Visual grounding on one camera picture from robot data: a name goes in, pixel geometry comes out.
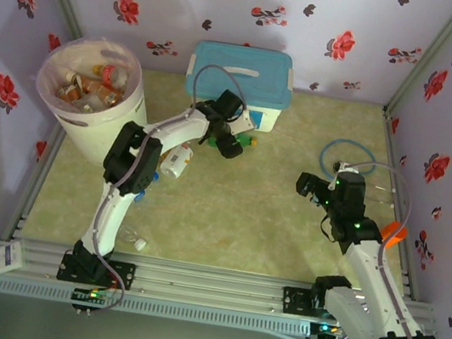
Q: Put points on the white round waste bin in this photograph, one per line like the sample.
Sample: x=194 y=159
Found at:
x=97 y=140

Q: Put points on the blue tube stethoscope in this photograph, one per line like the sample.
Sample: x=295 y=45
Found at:
x=342 y=140

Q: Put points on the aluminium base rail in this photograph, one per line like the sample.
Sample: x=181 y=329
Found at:
x=207 y=287

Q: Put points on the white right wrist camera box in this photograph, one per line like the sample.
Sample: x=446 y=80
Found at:
x=348 y=170

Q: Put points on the orange plastic cup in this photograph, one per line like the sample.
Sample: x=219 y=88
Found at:
x=394 y=231

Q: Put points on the small clear bottle red label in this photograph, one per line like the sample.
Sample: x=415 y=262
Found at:
x=114 y=74

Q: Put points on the unlabelled clear bottle white cap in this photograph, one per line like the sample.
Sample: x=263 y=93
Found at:
x=139 y=244

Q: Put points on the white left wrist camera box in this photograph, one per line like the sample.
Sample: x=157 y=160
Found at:
x=247 y=120

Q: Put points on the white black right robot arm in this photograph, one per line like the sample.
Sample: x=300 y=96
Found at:
x=363 y=277

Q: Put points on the white card blue print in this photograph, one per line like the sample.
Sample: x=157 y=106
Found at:
x=1 y=260

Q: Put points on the green plastic bottle yellow cap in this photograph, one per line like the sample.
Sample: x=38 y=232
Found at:
x=245 y=141

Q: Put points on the bottle white label orange mark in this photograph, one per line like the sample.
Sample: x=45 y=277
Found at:
x=177 y=159

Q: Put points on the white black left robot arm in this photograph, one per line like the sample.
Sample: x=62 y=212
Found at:
x=110 y=220

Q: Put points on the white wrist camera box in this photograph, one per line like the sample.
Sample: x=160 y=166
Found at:
x=247 y=120
x=348 y=170

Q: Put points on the small controller board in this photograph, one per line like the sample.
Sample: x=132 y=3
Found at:
x=325 y=329
x=92 y=295

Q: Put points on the aluminium side rail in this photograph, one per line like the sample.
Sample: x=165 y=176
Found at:
x=33 y=190
x=394 y=162

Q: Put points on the storage box with blue lid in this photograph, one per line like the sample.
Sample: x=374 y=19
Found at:
x=266 y=81

